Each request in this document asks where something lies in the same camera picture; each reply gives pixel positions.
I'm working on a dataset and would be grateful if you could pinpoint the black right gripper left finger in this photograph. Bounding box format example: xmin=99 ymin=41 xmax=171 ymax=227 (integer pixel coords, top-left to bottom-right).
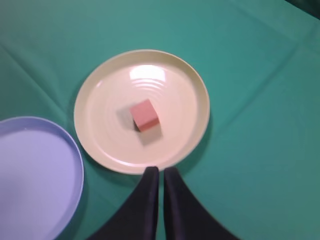
xmin=88 ymin=166 xmax=159 ymax=240

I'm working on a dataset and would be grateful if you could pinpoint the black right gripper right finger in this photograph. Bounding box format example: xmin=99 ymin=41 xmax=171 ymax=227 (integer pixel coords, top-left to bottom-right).
xmin=163 ymin=167 xmax=238 ymax=240

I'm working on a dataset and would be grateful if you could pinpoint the pink cube block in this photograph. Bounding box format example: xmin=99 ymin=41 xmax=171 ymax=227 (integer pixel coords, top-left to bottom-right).
xmin=129 ymin=99 xmax=160 ymax=132

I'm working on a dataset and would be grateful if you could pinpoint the light blue round plate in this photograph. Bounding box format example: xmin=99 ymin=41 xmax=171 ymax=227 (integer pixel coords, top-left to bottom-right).
xmin=0 ymin=116 xmax=84 ymax=240

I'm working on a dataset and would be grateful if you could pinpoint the cream round plate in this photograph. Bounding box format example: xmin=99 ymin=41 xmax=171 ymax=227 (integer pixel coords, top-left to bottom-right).
xmin=74 ymin=49 xmax=210 ymax=175

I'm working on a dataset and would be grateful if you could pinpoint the green tablecloth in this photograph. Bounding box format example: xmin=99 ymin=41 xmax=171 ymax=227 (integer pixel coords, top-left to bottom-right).
xmin=0 ymin=0 xmax=320 ymax=240

